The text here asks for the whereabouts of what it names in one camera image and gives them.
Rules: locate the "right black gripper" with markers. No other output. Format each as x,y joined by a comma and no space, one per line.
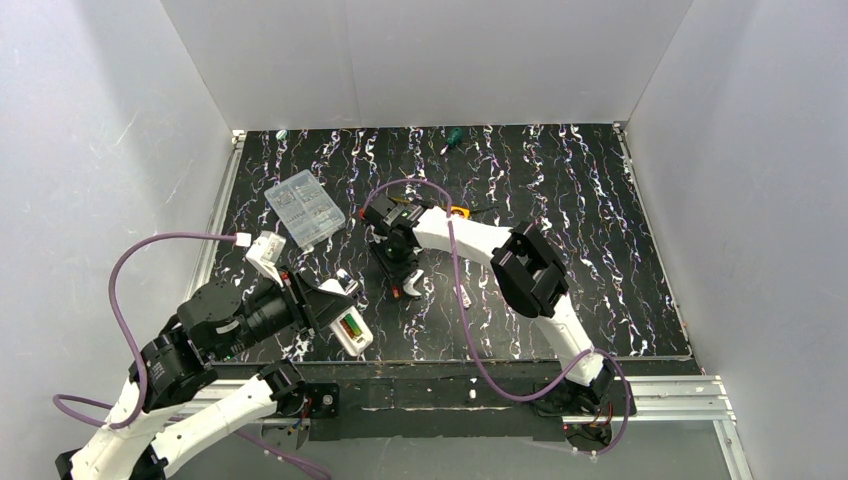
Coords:
397,259

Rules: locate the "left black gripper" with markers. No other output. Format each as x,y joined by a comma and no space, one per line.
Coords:
299,299

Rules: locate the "white remote control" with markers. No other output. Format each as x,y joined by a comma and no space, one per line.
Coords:
350,328

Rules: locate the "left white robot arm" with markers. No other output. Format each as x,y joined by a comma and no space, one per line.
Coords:
142,436

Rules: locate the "yellow tape measure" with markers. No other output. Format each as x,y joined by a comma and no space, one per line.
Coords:
461,212

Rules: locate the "clear plastic screw box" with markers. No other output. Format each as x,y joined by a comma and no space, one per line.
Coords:
307,211

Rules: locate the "red handled adjustable wrench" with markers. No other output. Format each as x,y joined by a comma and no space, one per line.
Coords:
408,286

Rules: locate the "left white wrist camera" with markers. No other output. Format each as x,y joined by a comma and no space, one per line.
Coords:
263,252

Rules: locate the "green handled screwdriver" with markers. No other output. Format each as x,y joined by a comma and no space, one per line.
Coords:
453,138

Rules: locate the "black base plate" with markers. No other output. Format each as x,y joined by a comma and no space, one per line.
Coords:
421,400

